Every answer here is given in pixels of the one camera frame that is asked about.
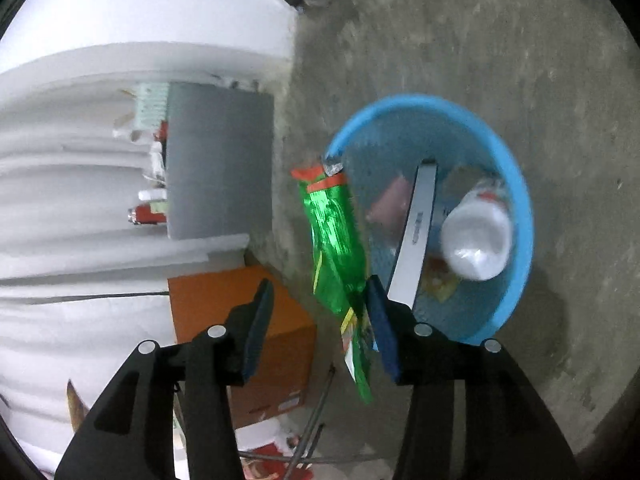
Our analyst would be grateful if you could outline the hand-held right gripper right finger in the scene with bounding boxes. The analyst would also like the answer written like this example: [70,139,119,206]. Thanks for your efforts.
[365,275,581,480]

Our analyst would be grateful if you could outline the grey curtain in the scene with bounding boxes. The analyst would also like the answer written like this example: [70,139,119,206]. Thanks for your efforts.
[0,42,296,480]

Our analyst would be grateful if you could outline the orange cardboard box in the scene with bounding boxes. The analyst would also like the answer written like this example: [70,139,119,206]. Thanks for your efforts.
[167,265,318,428]

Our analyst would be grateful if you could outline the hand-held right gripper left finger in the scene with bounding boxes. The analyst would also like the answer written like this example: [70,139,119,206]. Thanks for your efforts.
[54,278,276,480]

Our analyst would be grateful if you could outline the red white packaging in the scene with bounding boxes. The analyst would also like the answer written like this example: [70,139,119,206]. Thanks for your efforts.
[235,417,316,480]

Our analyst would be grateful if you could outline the grey cabinet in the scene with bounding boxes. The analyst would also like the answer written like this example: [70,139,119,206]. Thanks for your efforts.
[165,81,276,241]

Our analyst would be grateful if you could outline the green tissue box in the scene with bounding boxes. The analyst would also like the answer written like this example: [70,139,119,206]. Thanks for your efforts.
[134,82,171,131]

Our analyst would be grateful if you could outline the green foil snack bag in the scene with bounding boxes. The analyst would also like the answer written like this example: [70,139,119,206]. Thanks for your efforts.
[291,162,376,405]

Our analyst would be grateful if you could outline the red thermos flask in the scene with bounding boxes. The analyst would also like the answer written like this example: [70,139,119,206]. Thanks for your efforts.
[127,204,168,226]

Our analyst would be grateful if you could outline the blue mesh wastebasket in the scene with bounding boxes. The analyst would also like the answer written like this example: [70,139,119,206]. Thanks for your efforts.
[324,94,536,346]

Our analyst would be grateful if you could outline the yellow red snack wrapper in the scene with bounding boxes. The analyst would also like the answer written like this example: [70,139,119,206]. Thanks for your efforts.
[420,255,461,303]

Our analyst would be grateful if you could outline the white bottle red cap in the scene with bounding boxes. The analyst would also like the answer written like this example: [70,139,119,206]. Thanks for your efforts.
[440,177,516,282]

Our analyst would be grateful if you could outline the thin metal rods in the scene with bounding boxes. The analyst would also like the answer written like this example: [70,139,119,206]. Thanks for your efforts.
[237,365,381,480]

